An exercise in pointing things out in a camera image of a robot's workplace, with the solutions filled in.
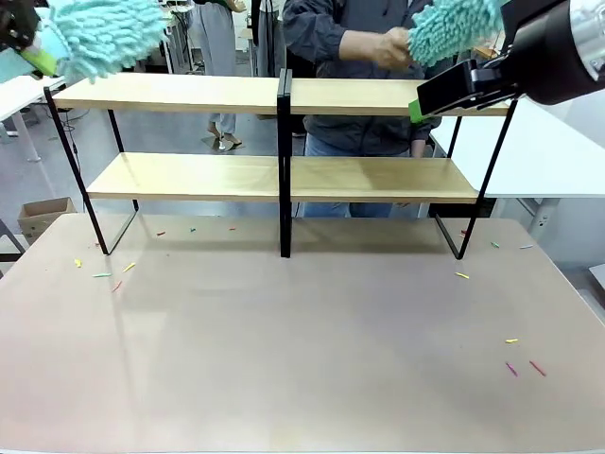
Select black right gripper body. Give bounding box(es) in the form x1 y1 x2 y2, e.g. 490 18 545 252
499 0 598 107

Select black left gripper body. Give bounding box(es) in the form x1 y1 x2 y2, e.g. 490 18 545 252
0 0 43 52

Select teal chenille duster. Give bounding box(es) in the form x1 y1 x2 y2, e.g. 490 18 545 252
406 0 505 68
0 0 172 87

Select person's right forearm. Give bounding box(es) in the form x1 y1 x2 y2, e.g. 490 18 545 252
282 16 352 65

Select person's right hand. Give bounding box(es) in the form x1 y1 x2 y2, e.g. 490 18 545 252
340 26 413 70

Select white desk with leg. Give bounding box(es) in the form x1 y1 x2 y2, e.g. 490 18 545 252
0 75 66 165

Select person in grey jacket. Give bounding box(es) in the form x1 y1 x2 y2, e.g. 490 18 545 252
282 0 443 219

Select large white table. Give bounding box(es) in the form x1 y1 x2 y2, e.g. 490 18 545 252
427 96 605 237

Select cardboard box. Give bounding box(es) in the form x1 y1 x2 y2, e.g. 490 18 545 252
17 197 78 247

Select background person grey trousers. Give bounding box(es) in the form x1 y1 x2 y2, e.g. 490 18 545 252
191 0 245 151

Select black metal stand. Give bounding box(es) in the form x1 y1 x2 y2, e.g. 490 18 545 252
0 218 26 267

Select wooden shelf unit black frame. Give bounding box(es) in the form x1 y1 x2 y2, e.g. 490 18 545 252
278 78 519 261
43 68 293 259

